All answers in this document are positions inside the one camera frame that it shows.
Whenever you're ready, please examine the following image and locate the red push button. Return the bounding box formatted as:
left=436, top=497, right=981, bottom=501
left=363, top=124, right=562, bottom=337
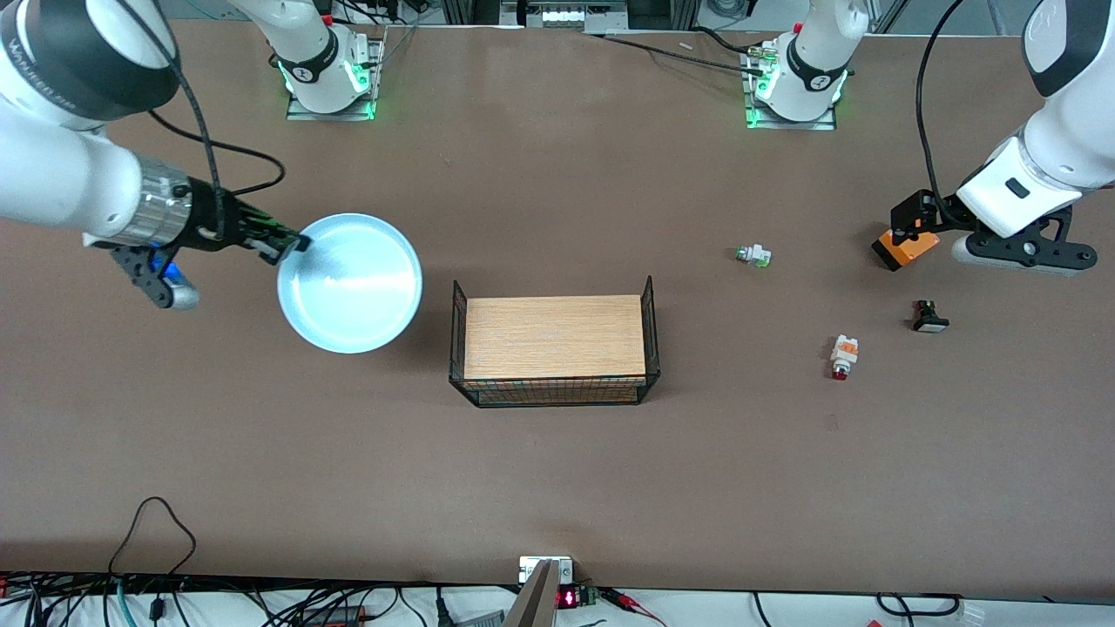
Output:
left=829, top=334, right=862, bottom=382

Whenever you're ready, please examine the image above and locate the black tabletop cable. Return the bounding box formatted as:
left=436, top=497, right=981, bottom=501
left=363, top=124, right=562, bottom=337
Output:
left=584, top=26, right=769, bottom=74

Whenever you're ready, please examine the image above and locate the thin black cable loop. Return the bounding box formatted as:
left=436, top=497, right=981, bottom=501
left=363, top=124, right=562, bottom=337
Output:
left=875, top=592, right=964, bottom=617

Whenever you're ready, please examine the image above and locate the red lead cable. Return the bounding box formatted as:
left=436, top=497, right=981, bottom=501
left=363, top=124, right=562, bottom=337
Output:
left=599, top=587, right=670, bottom=627

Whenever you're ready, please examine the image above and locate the looped black cable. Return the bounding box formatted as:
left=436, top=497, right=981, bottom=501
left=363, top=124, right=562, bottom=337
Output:
left=108, top=496, right=198, bottom=577

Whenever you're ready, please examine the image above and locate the light blue round plate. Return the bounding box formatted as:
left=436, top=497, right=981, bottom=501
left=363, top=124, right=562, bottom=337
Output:
left=276, top=212, right=425, bottom=355

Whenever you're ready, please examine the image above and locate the black wire mesh basket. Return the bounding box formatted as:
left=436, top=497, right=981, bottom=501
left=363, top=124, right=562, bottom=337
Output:
left=448, top=275, right=662, bottom=408

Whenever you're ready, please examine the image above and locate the tangled cable bundle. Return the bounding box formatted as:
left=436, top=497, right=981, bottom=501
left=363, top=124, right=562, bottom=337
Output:
left=0, top=573, right=524, bottom=627

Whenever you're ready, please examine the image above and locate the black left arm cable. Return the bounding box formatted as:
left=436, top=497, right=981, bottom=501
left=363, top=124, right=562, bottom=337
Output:
left=915, top=0, right=970, bottom=214

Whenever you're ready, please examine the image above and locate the orange black block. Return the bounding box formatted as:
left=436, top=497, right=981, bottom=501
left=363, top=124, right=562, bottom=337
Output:
left=872, top=226, right=942, bottom=273

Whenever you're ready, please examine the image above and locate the black push button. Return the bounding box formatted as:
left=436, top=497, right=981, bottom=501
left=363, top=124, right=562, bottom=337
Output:
left=910, top=299, right=951, bottom=334

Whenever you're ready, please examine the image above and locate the silver mount block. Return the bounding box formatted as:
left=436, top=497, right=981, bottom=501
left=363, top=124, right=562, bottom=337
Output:
left=518, top=556, right=576, bottom=585

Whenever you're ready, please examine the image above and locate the wooden board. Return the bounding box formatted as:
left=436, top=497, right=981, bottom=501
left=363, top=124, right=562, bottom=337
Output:
left=463, top=294, right=648, bottom=389

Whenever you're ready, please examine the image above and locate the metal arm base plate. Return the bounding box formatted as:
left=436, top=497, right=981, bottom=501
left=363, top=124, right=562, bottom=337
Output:
left=740, top=42, right=839, bottom=131
left=286, top=33, right=388, bottom=122

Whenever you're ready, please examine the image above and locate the grey metal bar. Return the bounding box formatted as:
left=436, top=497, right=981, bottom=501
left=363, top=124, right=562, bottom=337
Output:
left=501, top=558, right=560, bottom=627

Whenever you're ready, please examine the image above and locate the black power adapter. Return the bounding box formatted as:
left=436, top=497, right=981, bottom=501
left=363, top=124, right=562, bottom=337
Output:
left=296, top=604, right=370, bottom=627

